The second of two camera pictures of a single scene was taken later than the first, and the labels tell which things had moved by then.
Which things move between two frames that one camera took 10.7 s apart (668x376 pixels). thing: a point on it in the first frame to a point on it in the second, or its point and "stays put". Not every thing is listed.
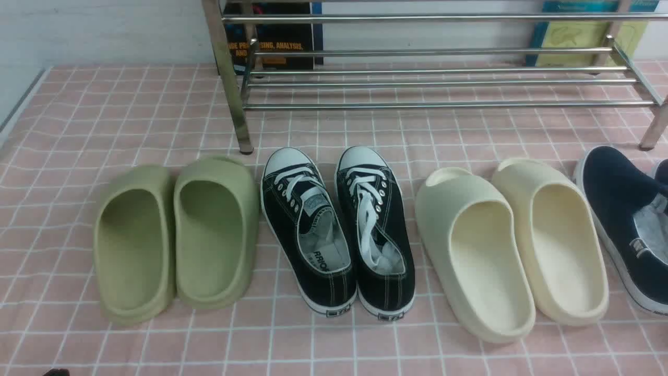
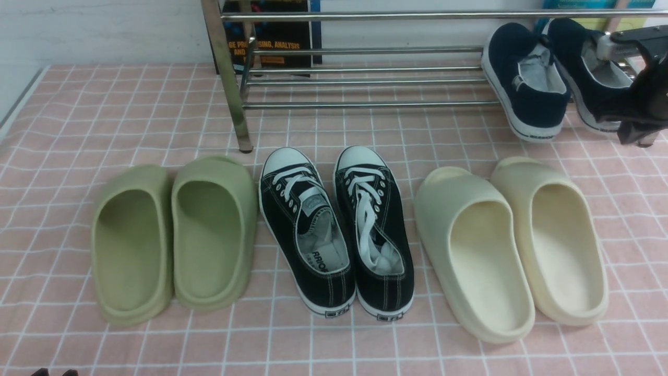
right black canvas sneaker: [374, 211] stays put
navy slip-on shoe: [631, 207] to [531, 92]
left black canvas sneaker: [309, 232] stays put
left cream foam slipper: [467, 234] stays put
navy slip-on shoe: [661, 175] to [596, 84]
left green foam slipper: [134, 244] stays put
